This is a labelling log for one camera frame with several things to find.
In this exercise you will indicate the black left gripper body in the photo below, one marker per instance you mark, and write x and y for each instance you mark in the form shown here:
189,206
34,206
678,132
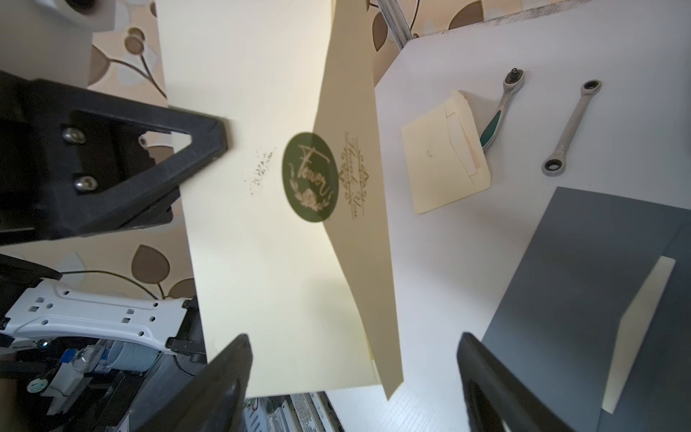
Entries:
20,189

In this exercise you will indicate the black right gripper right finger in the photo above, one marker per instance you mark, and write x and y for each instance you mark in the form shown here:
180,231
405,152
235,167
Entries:
495,399

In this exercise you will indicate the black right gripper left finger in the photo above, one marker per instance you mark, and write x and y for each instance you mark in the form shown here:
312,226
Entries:
215,399

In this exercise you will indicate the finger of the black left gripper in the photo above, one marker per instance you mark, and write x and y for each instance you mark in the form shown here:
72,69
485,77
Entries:
107,163

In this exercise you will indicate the dark grey envelope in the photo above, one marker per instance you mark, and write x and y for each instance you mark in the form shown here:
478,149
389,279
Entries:
556,325

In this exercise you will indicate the cream envelope green seal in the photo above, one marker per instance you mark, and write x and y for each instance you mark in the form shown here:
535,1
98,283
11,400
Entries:
288,230

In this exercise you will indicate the white card grey envelope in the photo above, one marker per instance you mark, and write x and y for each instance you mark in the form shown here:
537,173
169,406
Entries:
632,330

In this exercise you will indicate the cream envelope brown seal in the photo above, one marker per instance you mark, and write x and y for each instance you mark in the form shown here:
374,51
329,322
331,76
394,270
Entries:
444,158

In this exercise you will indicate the silver ratchet wrench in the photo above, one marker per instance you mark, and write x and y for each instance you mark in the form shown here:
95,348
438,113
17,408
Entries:
555,164

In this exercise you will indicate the aluminium frame post left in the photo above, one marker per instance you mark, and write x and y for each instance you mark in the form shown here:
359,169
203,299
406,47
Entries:
396,22

